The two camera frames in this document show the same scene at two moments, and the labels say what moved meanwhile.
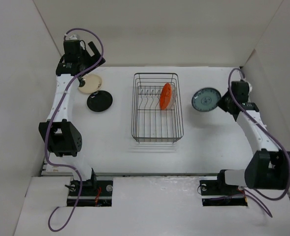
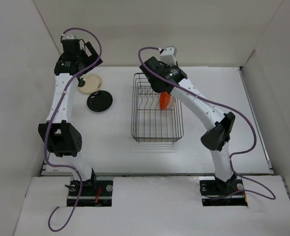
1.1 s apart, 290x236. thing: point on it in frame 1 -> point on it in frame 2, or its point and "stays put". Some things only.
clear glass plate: x=174 y=97 stays put
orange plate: x=165 y=97 stays put
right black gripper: x=221 y=103 -> x=166 y=67
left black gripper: x=95 y=58 stays put
